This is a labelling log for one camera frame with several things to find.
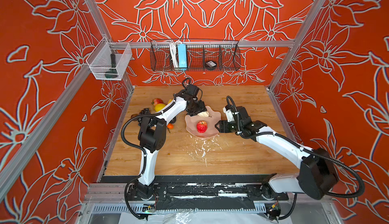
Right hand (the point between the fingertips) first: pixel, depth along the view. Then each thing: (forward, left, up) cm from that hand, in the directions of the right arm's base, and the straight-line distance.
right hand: (217, 124), depth 84 cm
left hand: (+12, +7, -2) cm, 14 cm away
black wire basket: (+45, -9, +16) cm, 49 cm away
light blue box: (+34, +19, +22) cm, 45 cm away
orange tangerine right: (+6, +29, -11) cm, 32 cm away
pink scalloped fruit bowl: (+8, +15, -10) cm, 20 cm away
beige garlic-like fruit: (+8, +7, -2) cm, 11 cm away
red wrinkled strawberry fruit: (+2, +9, -6) cm, 11 cm away
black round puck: (+36, +2, +15) cm, 39 cm away
